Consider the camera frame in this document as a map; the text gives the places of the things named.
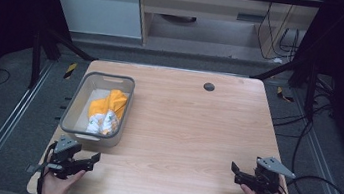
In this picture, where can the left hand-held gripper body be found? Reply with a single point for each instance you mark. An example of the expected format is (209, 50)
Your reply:
(64, 156)

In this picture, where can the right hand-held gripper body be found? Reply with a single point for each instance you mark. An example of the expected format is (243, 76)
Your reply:
(267, 176)

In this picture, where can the person's left hand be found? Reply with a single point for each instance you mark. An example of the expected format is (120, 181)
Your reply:
(59, 186)

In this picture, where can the grey plastic basket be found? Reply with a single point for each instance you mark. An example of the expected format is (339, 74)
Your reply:
(76, 118)

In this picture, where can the orange and white cloth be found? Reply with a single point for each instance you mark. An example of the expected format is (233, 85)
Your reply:
(108, 108)

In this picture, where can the yellow and black tape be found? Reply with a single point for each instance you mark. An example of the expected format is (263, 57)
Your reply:
(283, 95)
(70, 71)

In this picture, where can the black metal stand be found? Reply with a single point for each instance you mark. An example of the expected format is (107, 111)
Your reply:
(310, 91)
(35, 59)

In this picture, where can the white cabinet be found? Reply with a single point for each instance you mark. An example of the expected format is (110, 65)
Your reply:
(97, 6)

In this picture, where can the light wooden desk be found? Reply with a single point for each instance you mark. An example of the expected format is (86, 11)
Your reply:
(205, 5)

